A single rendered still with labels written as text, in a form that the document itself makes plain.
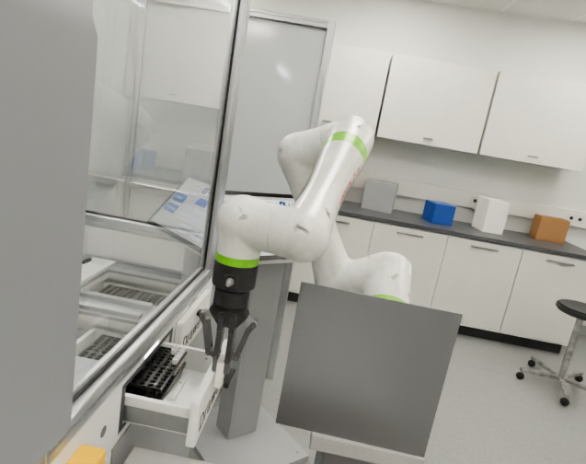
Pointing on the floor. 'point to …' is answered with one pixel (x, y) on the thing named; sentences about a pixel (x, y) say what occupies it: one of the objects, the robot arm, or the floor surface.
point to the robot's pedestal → (355, 452)
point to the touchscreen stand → (250, 393)
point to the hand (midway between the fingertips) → (220, 371)
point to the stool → (568, 349)
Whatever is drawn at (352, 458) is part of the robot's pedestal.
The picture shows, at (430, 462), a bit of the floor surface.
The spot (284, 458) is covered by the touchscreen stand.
